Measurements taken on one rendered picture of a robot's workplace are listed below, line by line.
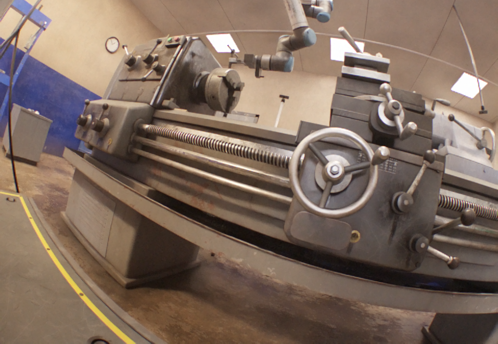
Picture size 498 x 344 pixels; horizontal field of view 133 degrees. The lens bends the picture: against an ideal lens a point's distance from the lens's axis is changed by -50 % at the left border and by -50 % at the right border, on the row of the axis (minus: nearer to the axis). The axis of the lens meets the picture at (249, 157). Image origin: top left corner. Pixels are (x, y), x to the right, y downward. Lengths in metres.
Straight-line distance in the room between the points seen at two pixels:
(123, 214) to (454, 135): 1.53
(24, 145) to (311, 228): 2.77
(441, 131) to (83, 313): 1.26
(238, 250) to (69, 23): 4.30
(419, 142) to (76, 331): 0.80
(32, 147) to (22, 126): 0.28
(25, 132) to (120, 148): 1.93
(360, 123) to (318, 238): 0.31
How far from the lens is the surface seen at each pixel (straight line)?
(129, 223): 0.99
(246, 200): 0.75
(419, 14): 3.53
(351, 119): 0.59
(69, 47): 4.35
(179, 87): 1.18
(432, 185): 0.63
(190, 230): 0.65
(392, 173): 0.58
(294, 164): 0.48
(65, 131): 4.34
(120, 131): 1.00
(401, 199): 0.53
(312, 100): 4.51
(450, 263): 0.61
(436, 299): 0.69
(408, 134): 0.47
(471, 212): 0.55
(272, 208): 0.72
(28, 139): 2.82
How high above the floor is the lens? 0.60
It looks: 9 degrees up
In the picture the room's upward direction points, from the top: 18 degrees clockwise
